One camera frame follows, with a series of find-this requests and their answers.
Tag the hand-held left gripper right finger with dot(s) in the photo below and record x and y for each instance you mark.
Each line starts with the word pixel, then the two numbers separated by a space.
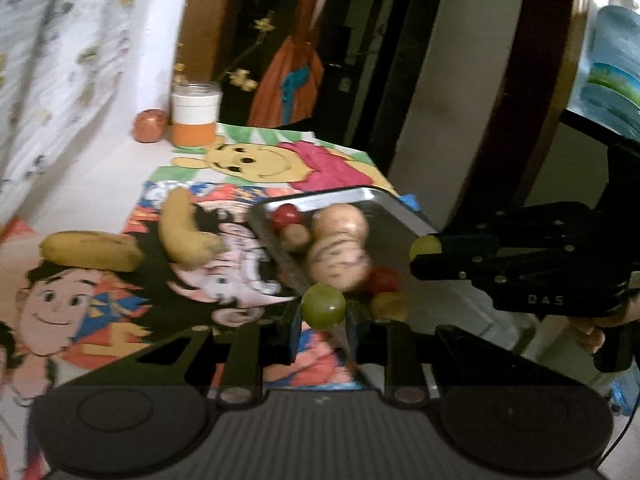
pixel 357 332

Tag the red apple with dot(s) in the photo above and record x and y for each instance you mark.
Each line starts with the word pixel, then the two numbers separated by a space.
pixel 150 125

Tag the brown longan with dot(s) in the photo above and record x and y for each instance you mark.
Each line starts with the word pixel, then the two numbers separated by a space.
pixel 295 235
pixel 387 306

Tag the spiky hair cartoon drawing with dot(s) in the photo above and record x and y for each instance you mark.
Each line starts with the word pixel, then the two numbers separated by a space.
pixel 235 270

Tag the person's right hand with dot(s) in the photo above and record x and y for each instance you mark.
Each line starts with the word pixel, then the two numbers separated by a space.
pixel 590 335

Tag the metal tray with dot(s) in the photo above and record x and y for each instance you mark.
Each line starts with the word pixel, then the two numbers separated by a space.
pixel 395 230

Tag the yellow banana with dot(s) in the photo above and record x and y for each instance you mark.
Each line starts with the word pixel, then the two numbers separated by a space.
pixel 182 232
pixel 90 251

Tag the dried flower twigs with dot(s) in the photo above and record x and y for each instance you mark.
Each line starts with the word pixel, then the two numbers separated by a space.
pixel 242 77

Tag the water bottle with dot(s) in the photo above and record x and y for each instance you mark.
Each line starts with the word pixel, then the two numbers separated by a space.
pixel 615 70

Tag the yellow bear drawing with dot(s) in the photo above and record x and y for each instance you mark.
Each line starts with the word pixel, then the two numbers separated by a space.
pixel 250 160

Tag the printed blanket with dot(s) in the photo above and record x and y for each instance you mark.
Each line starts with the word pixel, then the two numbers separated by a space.
pixel 50 60

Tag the red cherry tomato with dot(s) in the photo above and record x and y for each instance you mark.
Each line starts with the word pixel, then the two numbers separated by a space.
pixel 286 215
pixel 382 280

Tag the white and orange jar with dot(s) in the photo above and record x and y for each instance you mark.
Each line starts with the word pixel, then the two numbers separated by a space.
pixel 195 115

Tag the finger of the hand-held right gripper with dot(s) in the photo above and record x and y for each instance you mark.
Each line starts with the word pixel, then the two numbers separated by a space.
pixel 470 244
pixel 455 267

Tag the painted woman poster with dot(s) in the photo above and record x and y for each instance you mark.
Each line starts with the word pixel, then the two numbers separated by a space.
pixel 295 70

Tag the dark wooden door frame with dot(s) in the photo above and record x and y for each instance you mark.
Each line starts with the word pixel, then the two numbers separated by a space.
pixel 530 85

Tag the brown wooden door frame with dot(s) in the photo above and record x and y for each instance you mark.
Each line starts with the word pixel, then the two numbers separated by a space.
pixel 210 20

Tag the cartoon kids drawing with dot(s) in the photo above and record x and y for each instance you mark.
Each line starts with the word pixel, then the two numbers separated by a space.
pixel 50 310

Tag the green grape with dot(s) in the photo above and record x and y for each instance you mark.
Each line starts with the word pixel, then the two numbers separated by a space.
pixel 324 306
pixel 425 246

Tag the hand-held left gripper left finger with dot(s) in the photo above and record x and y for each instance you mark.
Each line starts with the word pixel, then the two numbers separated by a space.
pixel 287 340

